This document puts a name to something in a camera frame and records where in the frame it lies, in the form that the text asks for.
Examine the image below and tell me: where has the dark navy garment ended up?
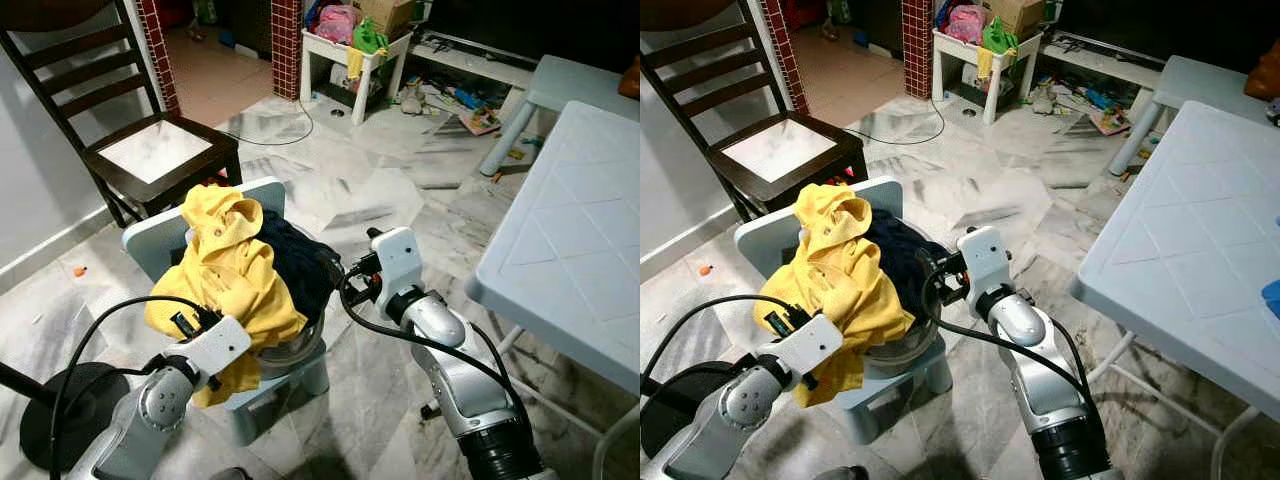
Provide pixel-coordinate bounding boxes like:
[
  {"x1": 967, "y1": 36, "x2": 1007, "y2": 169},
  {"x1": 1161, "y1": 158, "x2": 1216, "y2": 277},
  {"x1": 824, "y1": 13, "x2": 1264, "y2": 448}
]
[
  {"x1": 865, "y1": 208, "x2": 951, "y2": 331},
  {"x1": 260, "y1": 208, "x2": 343, "y2": 329}
]

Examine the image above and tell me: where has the grey laundry basket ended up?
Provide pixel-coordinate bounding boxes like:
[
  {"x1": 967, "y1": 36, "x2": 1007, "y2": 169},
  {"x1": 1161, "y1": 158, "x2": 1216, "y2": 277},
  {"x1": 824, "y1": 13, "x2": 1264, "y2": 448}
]
[
  {"x1": 250, "y1": 315, "x2": 331, "y2": 381},
  {"x1": 862, "y1": 315, "x2": 946, "y2": 381}
]

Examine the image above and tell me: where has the dark wooden chair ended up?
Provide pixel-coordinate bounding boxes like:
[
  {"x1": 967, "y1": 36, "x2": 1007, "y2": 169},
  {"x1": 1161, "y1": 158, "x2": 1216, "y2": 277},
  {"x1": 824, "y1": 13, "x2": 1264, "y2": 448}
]
[
  {"x1": 0, "y1": 0, "x2": 244, "y2": 229},
  {"x1": 640, "y1": 0, "x2": 869, "y2": 223}
]

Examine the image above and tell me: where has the black round stand base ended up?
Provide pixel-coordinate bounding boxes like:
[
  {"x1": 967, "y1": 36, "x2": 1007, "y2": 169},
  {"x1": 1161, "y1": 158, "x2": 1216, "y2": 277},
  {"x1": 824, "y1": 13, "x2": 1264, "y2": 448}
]
[
  {"x1": 0, "y1": 360, "x2": 131, "y2": 473},
  {"x1": 640, "y1": 360, "x2": 736, "y2": 461}
]

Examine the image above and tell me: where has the small white side table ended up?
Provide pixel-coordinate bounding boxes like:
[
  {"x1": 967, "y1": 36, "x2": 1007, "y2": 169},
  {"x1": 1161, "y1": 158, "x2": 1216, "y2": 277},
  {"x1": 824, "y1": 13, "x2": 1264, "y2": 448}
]
[
  {"x1": 932, "y1": 28, "x2": 1046, "y2": 126},
  {"x1": 298, "y1": 28, "x2": 413, "y2": 126}
]

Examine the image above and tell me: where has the colourful book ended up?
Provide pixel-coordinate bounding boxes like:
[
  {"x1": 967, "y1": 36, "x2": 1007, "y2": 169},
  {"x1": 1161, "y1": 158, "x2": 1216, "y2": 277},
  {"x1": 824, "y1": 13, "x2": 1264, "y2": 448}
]
[
  {"x1": 1088, "y1": 103, "x2": 1136, "y2": 137},
  {"x1": 455, "y1": 103, "x2": 503, "y2": 137}
]

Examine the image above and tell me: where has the light blue plastic folding table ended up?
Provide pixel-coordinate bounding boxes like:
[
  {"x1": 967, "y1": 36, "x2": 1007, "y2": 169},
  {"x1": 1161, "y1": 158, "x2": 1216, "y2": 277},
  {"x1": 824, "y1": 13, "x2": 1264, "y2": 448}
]
[
  {"x1": 465, "y1": 100, "x2": 641, "y2": 441},
  {"x1": 1068, "y1": 100, "x2": 1280, "y2": 421}
]

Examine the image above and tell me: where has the red brick pillar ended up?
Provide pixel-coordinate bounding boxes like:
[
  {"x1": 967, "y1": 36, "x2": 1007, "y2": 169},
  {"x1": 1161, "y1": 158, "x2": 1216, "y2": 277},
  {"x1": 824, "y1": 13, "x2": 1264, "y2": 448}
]
[
  {"x1": 270, "y1": 0, "x2": 304, "y2": 101},
  {"x1": 762, "y1": 0, "x2": 809, "y2": 116},
  {"x1": 135, "y1": 0, "x2": 182, "y2": 116},
  {"x1": 902, "y1": 0, "x2": 936, "y2": 101}
]

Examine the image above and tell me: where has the green cloth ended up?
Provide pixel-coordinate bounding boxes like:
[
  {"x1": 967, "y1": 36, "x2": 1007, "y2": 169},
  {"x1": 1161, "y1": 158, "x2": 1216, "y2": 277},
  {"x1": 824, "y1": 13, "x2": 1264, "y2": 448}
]
[
  {"x1": 350, "y1": 17, "x2": 391, "y2": 57},
  {"x1": 982, "y1": 17, "x2": 1023, "y2": 57}
]

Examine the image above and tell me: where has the white low tv shelf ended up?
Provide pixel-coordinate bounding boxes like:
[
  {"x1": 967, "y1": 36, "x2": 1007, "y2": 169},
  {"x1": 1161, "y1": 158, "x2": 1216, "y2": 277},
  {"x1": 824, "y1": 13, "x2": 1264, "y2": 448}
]
[
  {"x1": 412, "y1": 28, "x2": 546, "y2": 93},
  {"x1": 1045, "y1": 28, "x2": 1176, "y2": 93}
]

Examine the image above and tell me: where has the pink bag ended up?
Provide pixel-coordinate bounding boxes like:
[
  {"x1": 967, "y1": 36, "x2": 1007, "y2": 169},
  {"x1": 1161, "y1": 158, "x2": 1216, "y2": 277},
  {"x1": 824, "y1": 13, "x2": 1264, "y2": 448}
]
[
  {"x1": 313, "y1": 4, "x2": 359, "y2": 46},
  {"x1": 945, "y1": 4, "x2": 991, "y2": 46}
]

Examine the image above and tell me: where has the cardboard box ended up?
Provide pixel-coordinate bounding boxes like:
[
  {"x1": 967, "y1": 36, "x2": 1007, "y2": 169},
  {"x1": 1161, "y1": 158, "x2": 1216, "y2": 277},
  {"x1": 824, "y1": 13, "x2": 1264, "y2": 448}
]
[
  {"x1": 988, "y1": 0, "x2": 1048, "y2": 39},
  {"x1": 355, "y1": 0, "x2": 416, "y2": 39}
]

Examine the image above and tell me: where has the light blue plastic bench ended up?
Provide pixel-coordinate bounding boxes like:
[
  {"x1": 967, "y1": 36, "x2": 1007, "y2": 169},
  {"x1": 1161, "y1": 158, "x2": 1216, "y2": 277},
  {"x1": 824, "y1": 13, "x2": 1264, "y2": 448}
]
[
  {"x1": 1108, "y1": 55, "x2": 1280, "y2": 178},
  {"x1": 478, "y1": 55, "x2": 641, "y2": 178}
]

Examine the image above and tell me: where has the black television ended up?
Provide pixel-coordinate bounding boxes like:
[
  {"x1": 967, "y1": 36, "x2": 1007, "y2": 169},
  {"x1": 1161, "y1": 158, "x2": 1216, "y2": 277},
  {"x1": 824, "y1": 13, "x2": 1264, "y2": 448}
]
[
  {"x1": 1058, "y1": 0, "x2": 1280, "y2": 73},
  {"x1": 425, "y1": 0, "x2": 641, "y2": 73}
]

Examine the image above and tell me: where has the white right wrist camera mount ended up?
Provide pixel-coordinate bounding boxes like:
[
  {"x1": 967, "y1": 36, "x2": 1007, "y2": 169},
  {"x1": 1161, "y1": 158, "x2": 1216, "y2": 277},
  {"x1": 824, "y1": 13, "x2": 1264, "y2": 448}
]
[
  {"x1": 955, "y1": 226, "x2": 1011, "y2": 313},
  {"x1": 368, "y1": 226, "x2": 427, "y2": 313}
]

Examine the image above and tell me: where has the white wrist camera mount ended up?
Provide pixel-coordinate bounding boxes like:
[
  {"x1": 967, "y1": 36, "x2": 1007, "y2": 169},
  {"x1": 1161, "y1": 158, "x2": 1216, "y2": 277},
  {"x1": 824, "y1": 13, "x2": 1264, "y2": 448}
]
[
  {"x1": 368, "y1": 226, "x2": 427, "y2": 313},
  {"x1": 178, "y1": 314, "x2": 254, "y2": 378},
  {"x1": 955, "y1": 226, "x2": 1011, "y2": 313},
  {"x1": 770, "y1": 312, "x2": 846, "y2": 378}
]

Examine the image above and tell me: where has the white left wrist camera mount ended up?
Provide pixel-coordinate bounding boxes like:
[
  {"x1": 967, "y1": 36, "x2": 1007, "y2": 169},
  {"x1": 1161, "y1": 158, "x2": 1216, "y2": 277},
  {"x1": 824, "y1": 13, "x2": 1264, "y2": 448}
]
[
  {"x1": 770, "y1": 312, "x2": 846, "y2": 378},
  {"x1": 178, "y1": 314, "x2": 254, "y2": 378}
]

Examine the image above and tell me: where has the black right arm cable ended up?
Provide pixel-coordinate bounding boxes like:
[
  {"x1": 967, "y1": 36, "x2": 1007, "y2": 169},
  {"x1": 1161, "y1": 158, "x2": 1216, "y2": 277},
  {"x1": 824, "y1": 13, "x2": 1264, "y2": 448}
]
[
  {"x1": 338, "y1": 262, "x2": 536, "y2": 426},
  {"x1": 922, "y1": 262, "x2": 1101, "y2": 426}
]

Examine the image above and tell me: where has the black floor cable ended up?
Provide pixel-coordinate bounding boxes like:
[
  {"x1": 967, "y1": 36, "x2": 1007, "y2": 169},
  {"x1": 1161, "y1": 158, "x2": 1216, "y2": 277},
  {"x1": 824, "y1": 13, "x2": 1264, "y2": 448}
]
[
  {"x1": 845, "y1": 98, "x2": 948, "y2": 148},
  {"x1": 213, "y1": 98, "x2": 317, "y2": 148}
]

